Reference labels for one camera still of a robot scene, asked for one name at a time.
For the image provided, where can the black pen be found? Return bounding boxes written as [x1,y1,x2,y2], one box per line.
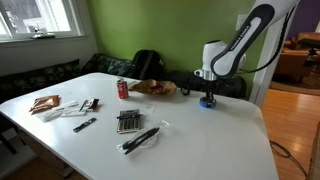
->
[121,126,160,150]
[123,131,158,156]

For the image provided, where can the black backpack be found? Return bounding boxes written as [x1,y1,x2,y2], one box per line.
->
[129,49,165,81]

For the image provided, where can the dark floral bench cushion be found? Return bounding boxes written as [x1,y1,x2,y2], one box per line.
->
[163,70,248,100]

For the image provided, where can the dark floral back cushion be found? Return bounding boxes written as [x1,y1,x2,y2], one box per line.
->
[80,53,136,80]
[0,59,82,103]

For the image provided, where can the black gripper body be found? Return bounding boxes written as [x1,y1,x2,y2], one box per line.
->
[203,80,216,97]

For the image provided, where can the white packet with dark item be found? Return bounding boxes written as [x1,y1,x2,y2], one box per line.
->
[78,97,101,113]

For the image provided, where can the white plastic pouch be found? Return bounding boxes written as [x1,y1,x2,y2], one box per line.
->
[36,109,64,124]

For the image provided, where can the black floor cable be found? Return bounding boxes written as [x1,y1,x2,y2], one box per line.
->
[269,139,309,178]

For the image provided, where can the grey calculator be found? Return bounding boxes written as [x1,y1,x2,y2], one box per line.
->
[116,108,142,135]

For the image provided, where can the red wrapper in bowl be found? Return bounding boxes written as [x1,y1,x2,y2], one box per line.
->
[149,83,165,94]

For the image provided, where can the white wall light switch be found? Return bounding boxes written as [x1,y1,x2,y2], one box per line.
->
[235,13,250,32]

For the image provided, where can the brown sofa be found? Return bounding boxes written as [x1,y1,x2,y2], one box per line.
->
[273,31,320,84]

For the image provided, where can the white wrapper packet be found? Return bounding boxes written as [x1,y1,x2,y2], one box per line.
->
[60,109,88,118]
[51,99,79,112]

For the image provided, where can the black pens in bag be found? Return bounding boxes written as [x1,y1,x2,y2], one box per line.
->
[115,119,170,156]

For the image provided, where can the red soda can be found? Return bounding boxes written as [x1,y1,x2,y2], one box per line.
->
[116,77,130,100]

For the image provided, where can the black flat strip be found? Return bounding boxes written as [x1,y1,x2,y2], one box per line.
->
[72,117,98,134]

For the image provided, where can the white framed window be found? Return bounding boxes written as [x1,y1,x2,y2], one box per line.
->
[0,0,86,43]

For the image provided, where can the light wooden cabinet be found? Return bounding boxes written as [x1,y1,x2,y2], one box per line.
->
[307,121,320,180]

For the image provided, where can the orange snack packet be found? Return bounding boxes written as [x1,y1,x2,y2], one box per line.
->
[28,94,61,115]

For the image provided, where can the brown snack bag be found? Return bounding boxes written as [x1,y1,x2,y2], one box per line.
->
[129,79,178,97]

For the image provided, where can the small object on windowsill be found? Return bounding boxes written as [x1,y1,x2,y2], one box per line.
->
[30,24,57,40]

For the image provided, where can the grey table leg frame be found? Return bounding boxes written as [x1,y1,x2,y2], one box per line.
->
[0,126,76,179]

